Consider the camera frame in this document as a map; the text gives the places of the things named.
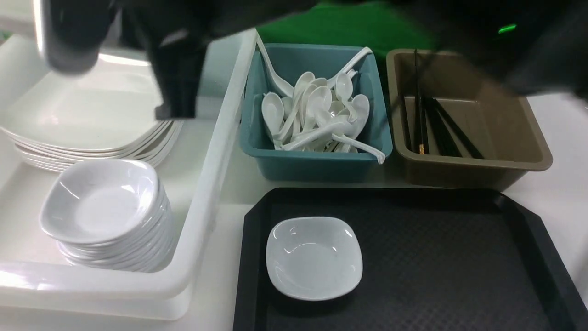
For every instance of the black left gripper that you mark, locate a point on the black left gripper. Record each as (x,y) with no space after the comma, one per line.
(175,35)

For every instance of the small white square bowl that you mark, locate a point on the small white square bowl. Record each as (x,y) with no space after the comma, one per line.
(314,258)

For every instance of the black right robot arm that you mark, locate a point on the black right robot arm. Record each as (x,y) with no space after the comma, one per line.
(531,47)

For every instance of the long white ladle spoon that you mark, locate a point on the long white ladle spoon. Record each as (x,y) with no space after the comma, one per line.
(283,87)

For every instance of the stack of white plates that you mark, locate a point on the stack of white plates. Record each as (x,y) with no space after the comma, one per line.
(105,114)

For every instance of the teal plastic bin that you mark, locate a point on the teal plastic bin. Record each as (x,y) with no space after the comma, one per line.
(290,61)

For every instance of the pile of white spoons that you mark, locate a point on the pile of white spoons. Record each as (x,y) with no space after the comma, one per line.
(323,115)

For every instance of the stack of white bowls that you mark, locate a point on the stack of white bowls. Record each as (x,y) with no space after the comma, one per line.
(110,214)

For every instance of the green backdrop cloth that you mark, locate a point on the green backdrop cloth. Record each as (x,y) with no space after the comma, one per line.
(372,25)

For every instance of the black chopsticks in bin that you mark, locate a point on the black chopsticks in bin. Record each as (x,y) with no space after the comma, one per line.
(446,132)

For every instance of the black chopstick gold tip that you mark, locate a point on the black chopstick gold tip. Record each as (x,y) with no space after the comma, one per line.
(419,119)

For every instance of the large white plastic bin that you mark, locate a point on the large white plastic bin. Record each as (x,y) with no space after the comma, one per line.
(35,276)

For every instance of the brown plastic bin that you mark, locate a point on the brown plastic bin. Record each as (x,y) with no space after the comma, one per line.
(502,126)

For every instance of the black serving tray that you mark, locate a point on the black serving tray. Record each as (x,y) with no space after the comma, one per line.
(433,260)

